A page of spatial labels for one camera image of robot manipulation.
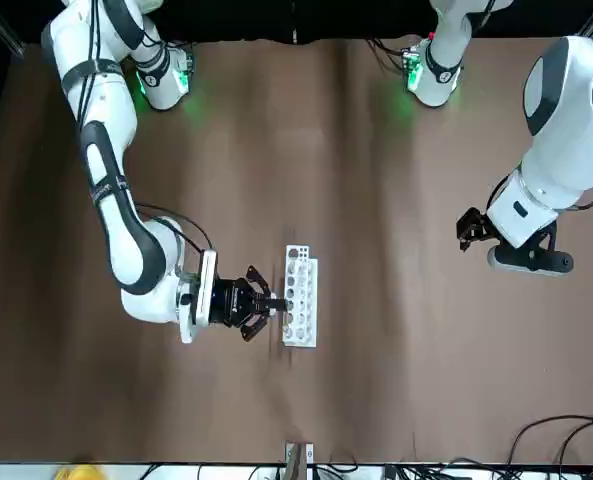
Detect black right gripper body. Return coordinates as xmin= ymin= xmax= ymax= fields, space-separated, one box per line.
xmin=210 ymin=276 xmax=251 ymax=330

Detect white test tube rack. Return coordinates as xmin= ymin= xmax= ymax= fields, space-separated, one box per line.
xmin=280 ymin=243 xmax=322 ymax=349

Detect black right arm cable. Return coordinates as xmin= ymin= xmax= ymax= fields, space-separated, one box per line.
xmin=134 ymin=201 xmax=218 ymax=256

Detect silver metal frame post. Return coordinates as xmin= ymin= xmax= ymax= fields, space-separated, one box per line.
xmin=283 ymin=440 xmax=315 ymax=480

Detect black left arm base cables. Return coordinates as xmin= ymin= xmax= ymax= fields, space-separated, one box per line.
xmin=368 ymin=35 xmax=413 ymax=76

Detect black looped desk cables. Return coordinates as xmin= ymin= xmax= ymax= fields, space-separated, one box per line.
xmin=506 ymin=413 xmax=593 ymax=480

